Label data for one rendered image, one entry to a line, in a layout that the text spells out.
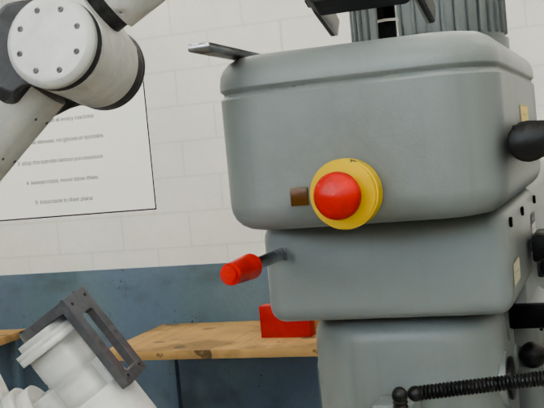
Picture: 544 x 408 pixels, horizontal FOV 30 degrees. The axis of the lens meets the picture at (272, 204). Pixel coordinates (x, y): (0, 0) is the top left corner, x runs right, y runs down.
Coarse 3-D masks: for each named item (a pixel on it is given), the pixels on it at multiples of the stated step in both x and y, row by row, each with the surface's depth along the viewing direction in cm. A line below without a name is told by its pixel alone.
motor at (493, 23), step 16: (448, 0) 121; (464, 0) 122; (480, 0) 122; (496, 0) 124; (352, 16) 129; (368, 16) 126; (400, 16) 122; (416, 16) 122; (448, 16) 121; (464, 16) 122; (480, 16) 122; (496, 16) 125; (352, 32) 130; (368, 32) 126; (400, 32) 122; (416, 32) 122; (496, 32) 125
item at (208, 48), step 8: (192, 48) 84; (200, 48) 84; (208, 48) 84; (216, 48) 86; (224, 48) 88; (232, 48) 90; (216, 56) 90; (224, 56) 90; (232, 56) 91; (240, 56) 92; (248, 56) 94
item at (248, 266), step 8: (248, 256) 90; (256, 256) 91; (264, 256) 95; (272, 256) 96; (280, 256) 98; (232, 264) 87; (240, 264) 88; (248, 264) 89; (256, 264) 90; (264, 264) 94; (224, 272) 87; (232, 272) 87; (240, 272) 87; (248, 272) 88; (256, 272) 90; (224, 280) 87; (232, 280) 87; (240, 280) 87; (248, 280) 90
